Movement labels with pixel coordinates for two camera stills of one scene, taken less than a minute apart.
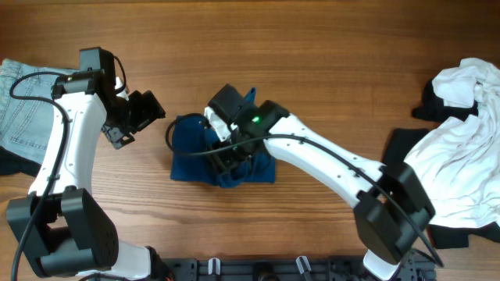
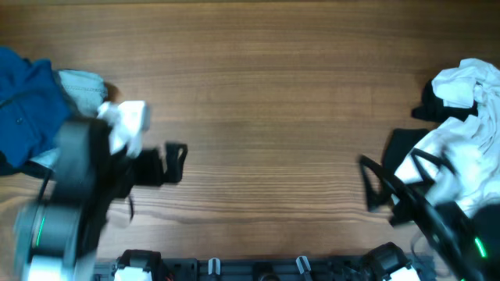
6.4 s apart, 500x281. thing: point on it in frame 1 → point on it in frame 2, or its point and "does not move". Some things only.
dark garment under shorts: (12, 163) does not move
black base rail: (289, 268) does not move
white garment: (458, 162) does not move
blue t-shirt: (195, 157) → (33, 106)
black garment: (402, 141) does not move
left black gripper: (148, 109) → (175, 161)
